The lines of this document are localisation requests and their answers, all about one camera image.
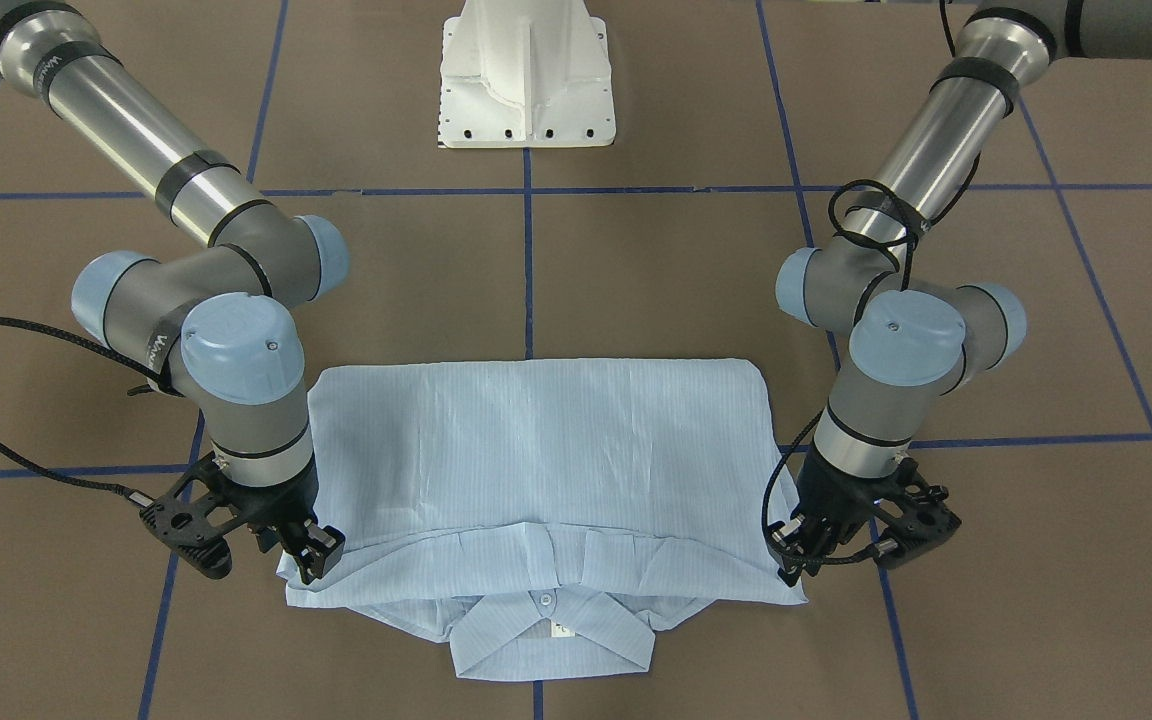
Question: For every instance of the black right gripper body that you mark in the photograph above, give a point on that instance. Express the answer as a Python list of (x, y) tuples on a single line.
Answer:
[(276, 504)]

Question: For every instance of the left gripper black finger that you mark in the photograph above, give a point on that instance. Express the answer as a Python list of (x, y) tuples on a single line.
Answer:
[(800, 543)]

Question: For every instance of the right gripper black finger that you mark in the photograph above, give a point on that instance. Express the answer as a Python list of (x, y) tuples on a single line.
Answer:
[(315, 550)]

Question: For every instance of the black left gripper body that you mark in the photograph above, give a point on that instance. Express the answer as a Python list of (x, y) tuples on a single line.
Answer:
[(833, 492)]

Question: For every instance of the light blue button-up shirt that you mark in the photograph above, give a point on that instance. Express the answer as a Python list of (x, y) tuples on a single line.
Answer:
[(545, 519)]

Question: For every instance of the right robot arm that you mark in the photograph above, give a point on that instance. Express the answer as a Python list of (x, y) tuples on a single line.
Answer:
[(214, 327)]

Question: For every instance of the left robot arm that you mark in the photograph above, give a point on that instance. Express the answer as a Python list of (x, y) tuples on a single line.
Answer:
[(909, 341)]

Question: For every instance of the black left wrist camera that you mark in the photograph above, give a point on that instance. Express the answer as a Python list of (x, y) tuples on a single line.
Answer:
[(923, 521)]

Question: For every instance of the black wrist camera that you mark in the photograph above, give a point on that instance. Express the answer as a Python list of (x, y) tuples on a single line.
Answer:
[(923, 521), (193, 518)]

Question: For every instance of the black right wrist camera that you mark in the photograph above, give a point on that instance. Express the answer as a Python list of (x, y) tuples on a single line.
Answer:
[(193, 518)]

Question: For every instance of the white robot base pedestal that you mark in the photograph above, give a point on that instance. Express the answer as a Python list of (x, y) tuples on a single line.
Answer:
[(525, 75)]

